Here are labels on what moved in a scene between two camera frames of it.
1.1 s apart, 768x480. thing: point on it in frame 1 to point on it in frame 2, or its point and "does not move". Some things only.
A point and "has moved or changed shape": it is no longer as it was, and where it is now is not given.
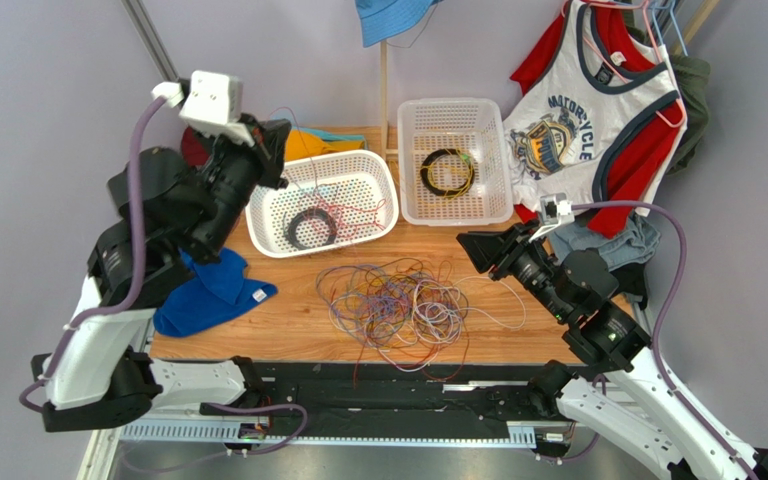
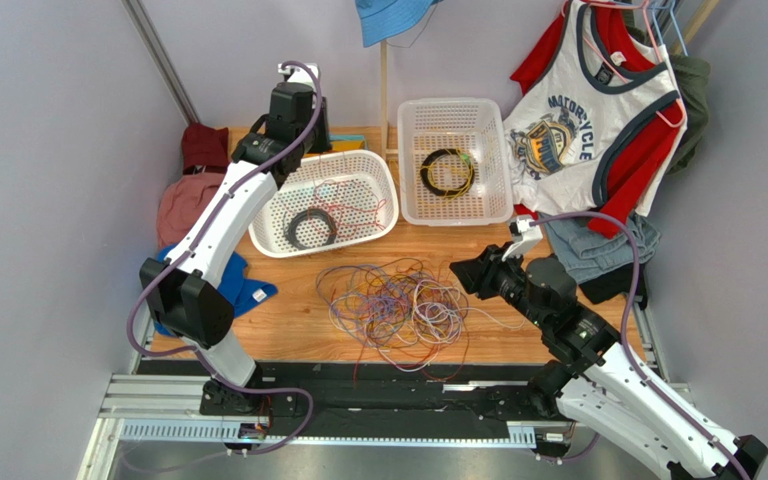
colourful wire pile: x=416 y=315 does not move
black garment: x=632 y=280 does not move
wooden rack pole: x=704 y=13 does not move
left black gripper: x=269 y=142 to x=321 y=144
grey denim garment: x=634 y=243 does not move
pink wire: x=306 y=144 has moved or changed shape
